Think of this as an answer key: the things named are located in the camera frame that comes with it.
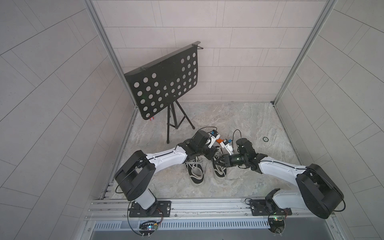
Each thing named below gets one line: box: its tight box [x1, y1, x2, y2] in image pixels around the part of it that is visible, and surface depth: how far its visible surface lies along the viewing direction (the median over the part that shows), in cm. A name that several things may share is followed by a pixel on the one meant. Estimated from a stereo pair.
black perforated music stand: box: [124, 41, 204, 144], surface depth 68 cm
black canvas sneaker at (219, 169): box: [212, 146, 227, 181], surface depth 79 cm
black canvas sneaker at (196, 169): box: [184, 156, 206, 187], surface depth 80 cm
